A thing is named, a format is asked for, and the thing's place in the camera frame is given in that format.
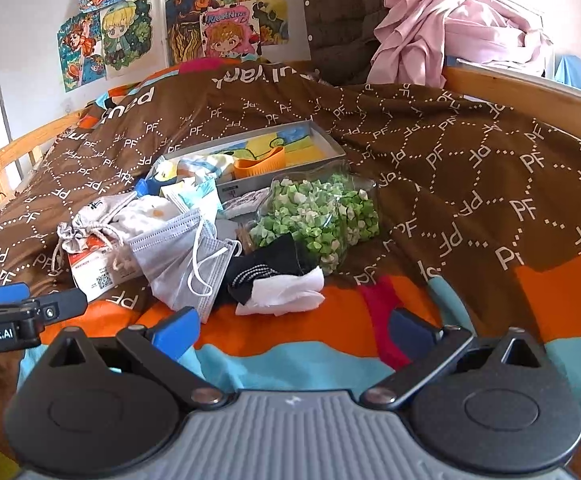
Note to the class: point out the girl with goldfish drawing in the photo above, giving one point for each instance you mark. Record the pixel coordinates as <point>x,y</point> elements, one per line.
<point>80,52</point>

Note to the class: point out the blond boy drawing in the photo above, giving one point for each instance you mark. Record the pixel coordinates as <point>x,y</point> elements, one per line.
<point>125,35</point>

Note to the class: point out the white crumpled tissue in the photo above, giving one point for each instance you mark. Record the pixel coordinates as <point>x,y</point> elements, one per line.
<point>285,295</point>

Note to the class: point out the bag of green paper stars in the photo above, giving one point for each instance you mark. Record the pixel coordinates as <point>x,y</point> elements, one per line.
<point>315,215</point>

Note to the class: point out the white and yellow sock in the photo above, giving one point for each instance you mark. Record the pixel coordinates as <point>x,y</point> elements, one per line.
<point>205,164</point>

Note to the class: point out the wooden bed frame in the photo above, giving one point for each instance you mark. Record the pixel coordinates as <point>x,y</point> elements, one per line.
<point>520,96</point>

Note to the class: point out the white cloth with orange spot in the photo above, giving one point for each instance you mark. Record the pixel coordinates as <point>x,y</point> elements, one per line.
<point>145,217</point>

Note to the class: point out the orange landscape drawing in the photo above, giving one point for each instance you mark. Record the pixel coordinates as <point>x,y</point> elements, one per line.
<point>265,0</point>

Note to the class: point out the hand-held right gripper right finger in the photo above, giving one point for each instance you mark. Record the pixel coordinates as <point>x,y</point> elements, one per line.
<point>413,331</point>

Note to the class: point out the dark seaweed and fish drawing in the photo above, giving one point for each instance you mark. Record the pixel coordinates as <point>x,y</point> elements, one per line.
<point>185,25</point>

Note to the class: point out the brown quilted jacket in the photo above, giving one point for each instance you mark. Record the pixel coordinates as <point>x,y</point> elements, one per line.
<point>340,20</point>

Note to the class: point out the grey patterned cloth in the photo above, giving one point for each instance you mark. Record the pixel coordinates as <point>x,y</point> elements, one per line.
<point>243,203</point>

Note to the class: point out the grey face mask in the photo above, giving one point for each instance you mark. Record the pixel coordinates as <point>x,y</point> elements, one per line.
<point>170,245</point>
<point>205,280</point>

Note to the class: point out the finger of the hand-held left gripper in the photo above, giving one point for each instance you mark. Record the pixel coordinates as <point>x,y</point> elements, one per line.
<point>0,293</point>
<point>65,305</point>

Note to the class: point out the black sock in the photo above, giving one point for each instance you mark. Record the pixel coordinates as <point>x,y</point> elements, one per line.
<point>265,265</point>

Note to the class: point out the grey metal tin box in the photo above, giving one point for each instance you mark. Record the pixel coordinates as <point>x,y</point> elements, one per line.
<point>331,149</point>

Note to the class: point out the white packet with red label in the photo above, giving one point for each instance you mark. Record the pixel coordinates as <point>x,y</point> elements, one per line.
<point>90,272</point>

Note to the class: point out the brown printed blanket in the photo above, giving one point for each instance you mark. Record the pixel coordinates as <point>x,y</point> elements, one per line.
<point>470,185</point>

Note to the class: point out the pink chibi boy drawing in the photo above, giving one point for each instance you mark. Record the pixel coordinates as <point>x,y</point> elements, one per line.
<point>230,35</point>

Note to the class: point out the blue and yellow cloth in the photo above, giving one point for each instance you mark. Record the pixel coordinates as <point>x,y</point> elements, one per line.
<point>158,176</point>

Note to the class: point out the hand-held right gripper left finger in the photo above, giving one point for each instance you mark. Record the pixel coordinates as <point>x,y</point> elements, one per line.
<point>176,332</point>

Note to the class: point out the orange ribbed silicone holder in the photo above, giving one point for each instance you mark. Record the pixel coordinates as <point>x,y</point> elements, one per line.
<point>260,165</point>

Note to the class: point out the pink garment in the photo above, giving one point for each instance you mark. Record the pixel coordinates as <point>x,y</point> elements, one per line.
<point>450,25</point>

